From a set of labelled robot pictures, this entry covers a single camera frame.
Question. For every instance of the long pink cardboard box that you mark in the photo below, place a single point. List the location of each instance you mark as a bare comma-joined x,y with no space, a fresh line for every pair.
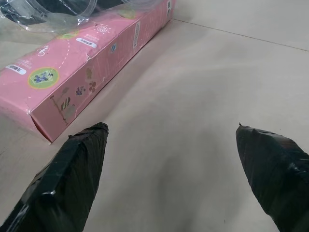
79,70

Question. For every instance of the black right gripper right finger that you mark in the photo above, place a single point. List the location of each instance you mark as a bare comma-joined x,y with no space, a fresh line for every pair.
275,174

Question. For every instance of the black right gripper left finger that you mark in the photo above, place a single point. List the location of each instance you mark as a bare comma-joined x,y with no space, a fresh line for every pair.
62,183

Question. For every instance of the clear plastic cup pack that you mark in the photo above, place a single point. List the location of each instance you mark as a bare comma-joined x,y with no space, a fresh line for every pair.
62,14

